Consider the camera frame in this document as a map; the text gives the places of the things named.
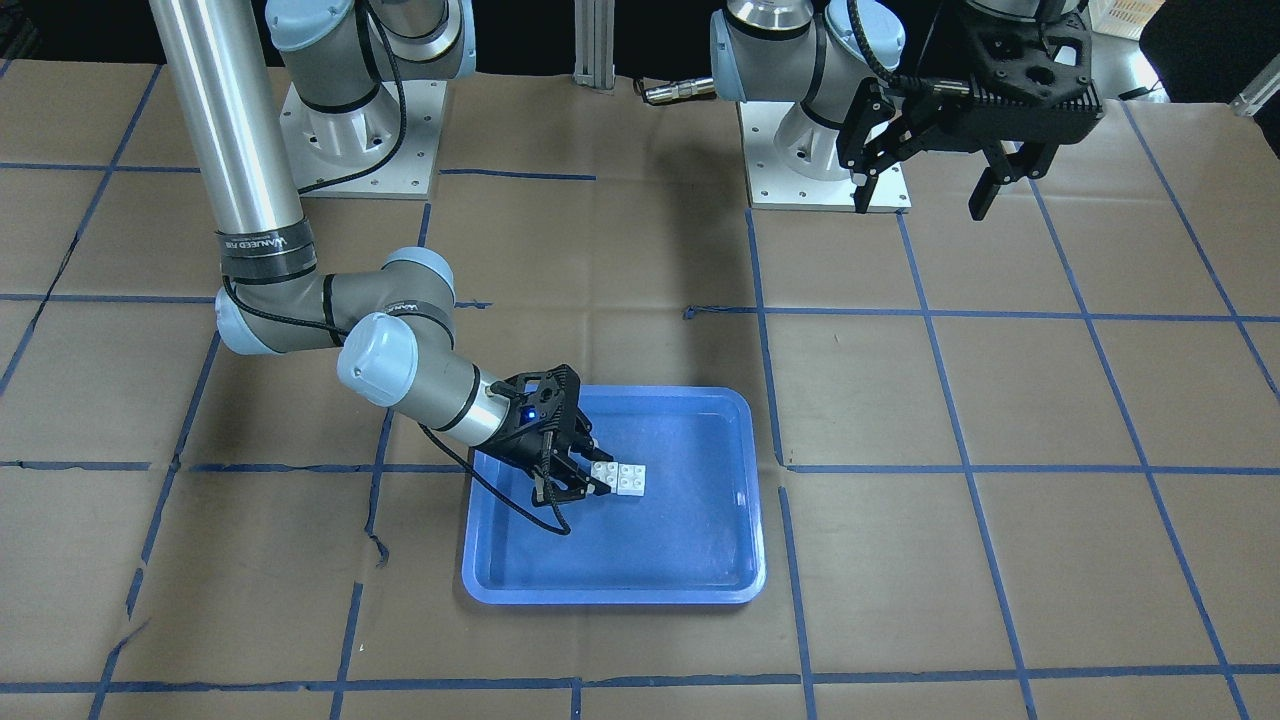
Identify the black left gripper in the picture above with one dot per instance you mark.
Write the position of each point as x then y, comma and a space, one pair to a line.
876, 133

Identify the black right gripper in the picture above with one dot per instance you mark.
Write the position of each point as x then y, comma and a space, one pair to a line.
528, 439

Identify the white block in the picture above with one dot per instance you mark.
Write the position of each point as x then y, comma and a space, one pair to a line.
607, 474
630, 480

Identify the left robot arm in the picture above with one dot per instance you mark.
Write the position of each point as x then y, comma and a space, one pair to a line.
834, 99

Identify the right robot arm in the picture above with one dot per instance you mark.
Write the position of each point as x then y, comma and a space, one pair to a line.
393, 327

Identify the blue plastic tray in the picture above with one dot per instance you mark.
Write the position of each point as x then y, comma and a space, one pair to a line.
694, 535

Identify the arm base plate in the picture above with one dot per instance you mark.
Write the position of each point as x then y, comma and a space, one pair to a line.
792, 161
322, 147

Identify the aluminium frame post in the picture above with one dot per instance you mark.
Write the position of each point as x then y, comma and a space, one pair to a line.
593, 43

